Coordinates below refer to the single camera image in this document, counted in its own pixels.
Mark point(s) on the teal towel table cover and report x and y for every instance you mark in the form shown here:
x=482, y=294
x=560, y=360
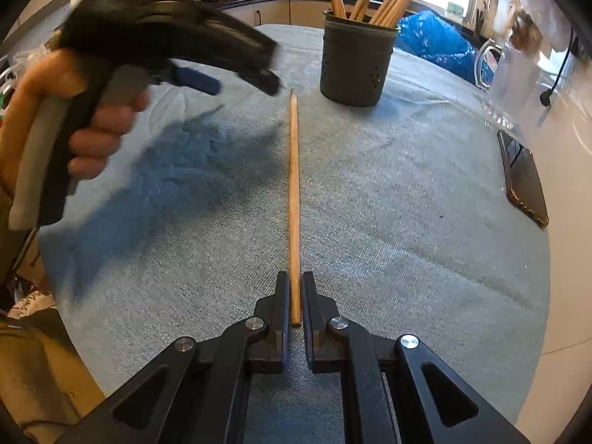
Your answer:
x=393, y=217

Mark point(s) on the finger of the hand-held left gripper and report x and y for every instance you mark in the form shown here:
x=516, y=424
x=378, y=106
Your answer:
x=196, y=78
x=245, y=55

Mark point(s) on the black perforated utensil holder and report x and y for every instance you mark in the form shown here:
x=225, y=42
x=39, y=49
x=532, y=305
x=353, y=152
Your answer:
x=356, y=64

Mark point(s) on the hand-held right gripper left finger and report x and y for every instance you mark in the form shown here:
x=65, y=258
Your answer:
x=282, y=314

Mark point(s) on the clear glass mug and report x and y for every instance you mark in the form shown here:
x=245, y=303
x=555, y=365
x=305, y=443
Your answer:
x=508, y=83

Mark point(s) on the long wooden chopstick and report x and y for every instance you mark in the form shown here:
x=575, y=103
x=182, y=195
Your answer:
x=294, y=194

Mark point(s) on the beige kitchen base cabinets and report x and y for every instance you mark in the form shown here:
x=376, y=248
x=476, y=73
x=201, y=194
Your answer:
x=273, y=11

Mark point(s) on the blue plastic bag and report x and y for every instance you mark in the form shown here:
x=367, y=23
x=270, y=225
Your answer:
x=434, y=41

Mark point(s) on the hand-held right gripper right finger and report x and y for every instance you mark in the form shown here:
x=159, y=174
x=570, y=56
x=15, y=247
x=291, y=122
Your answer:
x=309, y=314

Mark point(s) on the person's olive clothing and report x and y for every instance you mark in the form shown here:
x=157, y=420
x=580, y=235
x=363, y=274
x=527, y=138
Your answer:
x=41, y=370

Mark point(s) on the black phone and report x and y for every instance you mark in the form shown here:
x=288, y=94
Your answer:
x=525, y=180

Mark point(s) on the person's left hand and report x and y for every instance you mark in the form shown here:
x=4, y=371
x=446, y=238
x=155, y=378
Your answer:
x=41, y=78

